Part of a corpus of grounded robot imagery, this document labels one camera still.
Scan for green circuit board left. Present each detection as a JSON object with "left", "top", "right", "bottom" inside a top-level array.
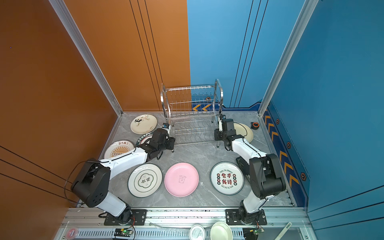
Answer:
[{"left": 114, "top": 228, "right": 135, "bottom": 239}]

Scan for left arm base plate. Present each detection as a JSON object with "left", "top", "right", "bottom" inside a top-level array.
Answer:
[{"left": 104, "top": 209, "right": 147, "bottom": 226}]

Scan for white bowl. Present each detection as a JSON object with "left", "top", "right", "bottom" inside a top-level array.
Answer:
[{"left": 210, "top": 222, "right": 233, "bottom": 240}]

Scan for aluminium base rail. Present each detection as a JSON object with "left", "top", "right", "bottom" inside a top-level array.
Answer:
[{"left": 55, "top": 207, "right": 317, "bottom": 240}]

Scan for pink plate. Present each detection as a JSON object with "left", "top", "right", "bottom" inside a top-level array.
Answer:
[{"left": 164, "top": 163, "right": 199, "bottom": 198}]

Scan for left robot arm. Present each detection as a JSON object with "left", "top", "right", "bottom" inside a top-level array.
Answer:
[{"left": 71, "top": 124, "right": 175, "bottom": 224}]

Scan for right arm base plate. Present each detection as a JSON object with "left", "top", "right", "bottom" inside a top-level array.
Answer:
[{"left": 225, "top": 209, "right": 268, "bottom": 226}]

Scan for plain cream plate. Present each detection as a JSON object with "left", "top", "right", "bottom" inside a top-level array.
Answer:
[{"left": 234, "top": 123, "right": 254, "bottom": 143}]

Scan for green circuit board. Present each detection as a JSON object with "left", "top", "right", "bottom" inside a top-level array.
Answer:
[
  {"left": 249, "top": 229, "right": 264, "bottom": 239},
  {"left": 114, "top": 228, "right": 135, "bottom": 239}
]

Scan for white round lid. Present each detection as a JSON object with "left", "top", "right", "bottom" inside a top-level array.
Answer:
[{"left": 189, "top": 225, "right": 206, "bottom": 240}]

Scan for cream plate with panda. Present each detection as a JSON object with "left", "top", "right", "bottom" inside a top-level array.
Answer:
[{"left": 130, "top": 114, "right": 158, "bottom": 135}]

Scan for white plate red chinese characters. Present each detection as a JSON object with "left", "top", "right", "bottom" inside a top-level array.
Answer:
[{"left": 210, "top": 162, "right": 245, "bottom": 196}]

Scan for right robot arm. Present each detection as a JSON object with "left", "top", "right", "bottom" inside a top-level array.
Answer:
[{"left": 214, "top": 115, "right": 287, "bottom": 225}]

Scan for steel two-tier dish rack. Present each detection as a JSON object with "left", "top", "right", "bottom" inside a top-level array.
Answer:
[{"left": 161, "top": 79, "right": 224, "bottom": 145}]

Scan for white plate orange sunburst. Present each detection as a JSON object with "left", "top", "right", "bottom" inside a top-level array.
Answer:
[{"left": 104, "top": 140, "right": 135, "bottom": 159}]

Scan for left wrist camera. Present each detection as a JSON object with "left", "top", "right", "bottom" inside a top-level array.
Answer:
[{"left": 162, "top": 123, "right": 171, "bottom": 136}]

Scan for white plate dark green rim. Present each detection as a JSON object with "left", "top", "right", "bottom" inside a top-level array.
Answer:
[{"left": 136, "top": 133, "right": 153, "bottom": 146}]

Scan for green circuit board right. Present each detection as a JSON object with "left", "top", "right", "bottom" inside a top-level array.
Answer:
[{"left": 249, "top": 229, "right": 264, "bottom": 239}]

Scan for pink tape roll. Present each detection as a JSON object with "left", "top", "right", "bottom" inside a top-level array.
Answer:
[{"left": 64, "top": 227, "right": 79, "bottom": 240}]

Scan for black orange tape roll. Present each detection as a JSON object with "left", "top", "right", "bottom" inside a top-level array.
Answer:
[{"left": 251, "top": 122, "right": 260, "bottom": 130}]

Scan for white stick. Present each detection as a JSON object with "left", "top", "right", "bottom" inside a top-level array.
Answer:
[{"left": 275, "top": 222, "right": 292, "bottom": 240}]

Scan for dark square floral plate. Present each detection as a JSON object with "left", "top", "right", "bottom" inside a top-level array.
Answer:
[{"left": 236, "top": 157, "right": 250, "bottom": 176}]

